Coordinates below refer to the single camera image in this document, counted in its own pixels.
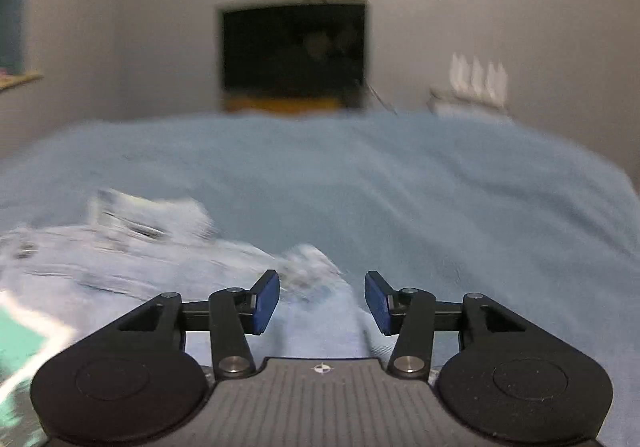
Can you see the teal curtain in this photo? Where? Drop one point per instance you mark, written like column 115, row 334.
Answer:
column 10, row 17

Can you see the white router with antennas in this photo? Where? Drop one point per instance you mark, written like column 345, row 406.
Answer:
column 477, row 77

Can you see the wooden monitor table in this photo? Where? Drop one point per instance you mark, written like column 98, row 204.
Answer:
column 285, row 104

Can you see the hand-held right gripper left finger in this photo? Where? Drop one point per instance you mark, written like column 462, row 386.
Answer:
column 265, row 302

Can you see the blue bed blanket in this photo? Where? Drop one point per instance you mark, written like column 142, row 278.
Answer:
column 450, row 202

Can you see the wooden window sill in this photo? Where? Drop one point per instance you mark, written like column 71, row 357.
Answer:
column 17, row 78

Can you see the light blue denim jacket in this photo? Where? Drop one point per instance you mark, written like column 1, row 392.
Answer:
column 150, row 267

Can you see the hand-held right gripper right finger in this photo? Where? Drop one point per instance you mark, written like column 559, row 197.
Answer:
column 377, row 302

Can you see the black flat screen monitor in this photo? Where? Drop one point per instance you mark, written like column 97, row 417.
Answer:
column 295, row 47

